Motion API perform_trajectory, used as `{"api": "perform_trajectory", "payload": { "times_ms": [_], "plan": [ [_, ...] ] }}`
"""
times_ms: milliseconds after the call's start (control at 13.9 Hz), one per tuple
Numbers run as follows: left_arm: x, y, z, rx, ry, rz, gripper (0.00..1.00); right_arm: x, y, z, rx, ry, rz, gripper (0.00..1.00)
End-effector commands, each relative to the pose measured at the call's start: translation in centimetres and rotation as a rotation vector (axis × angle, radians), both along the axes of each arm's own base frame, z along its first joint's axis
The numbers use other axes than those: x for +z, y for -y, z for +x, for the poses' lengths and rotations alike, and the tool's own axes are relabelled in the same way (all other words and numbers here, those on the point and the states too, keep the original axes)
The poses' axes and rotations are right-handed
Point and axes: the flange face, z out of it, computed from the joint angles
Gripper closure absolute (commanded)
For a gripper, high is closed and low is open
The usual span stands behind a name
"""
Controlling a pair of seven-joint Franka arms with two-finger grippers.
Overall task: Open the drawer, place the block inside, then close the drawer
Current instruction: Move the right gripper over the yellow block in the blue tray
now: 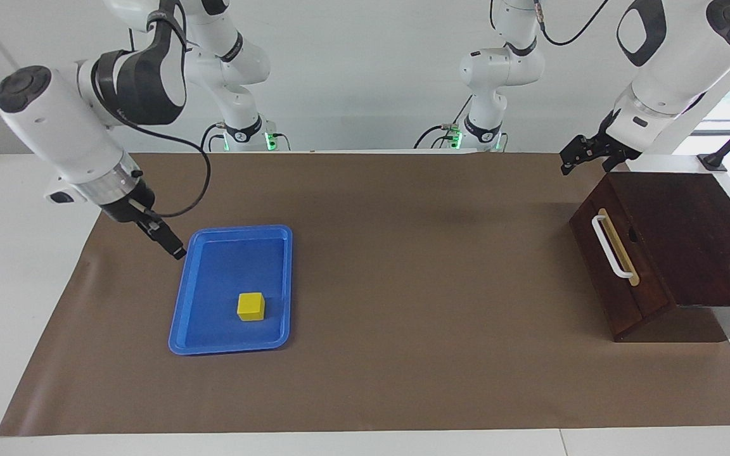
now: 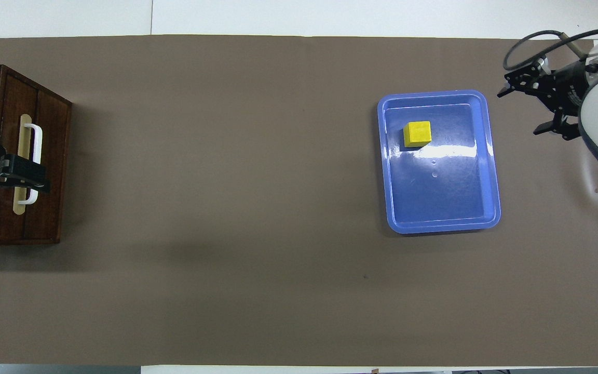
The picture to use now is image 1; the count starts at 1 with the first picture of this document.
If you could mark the brown table mat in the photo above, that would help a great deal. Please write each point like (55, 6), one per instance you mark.
(403, 285)

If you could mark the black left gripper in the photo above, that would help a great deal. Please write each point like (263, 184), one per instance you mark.
(615, 139)

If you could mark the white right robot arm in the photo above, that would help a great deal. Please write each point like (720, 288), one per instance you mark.
(61, 126)

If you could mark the blue plastic tray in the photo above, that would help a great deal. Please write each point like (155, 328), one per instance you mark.
(225, 285)

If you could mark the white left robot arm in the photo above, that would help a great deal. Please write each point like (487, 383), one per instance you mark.
(675, 82)

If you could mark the yellow block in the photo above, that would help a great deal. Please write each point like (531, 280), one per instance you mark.
(251, 307)

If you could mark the dark wooden drawer cabinet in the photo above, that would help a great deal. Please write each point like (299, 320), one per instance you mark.
(707, 234)

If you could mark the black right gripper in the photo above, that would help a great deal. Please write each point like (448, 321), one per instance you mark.
(127, 202)

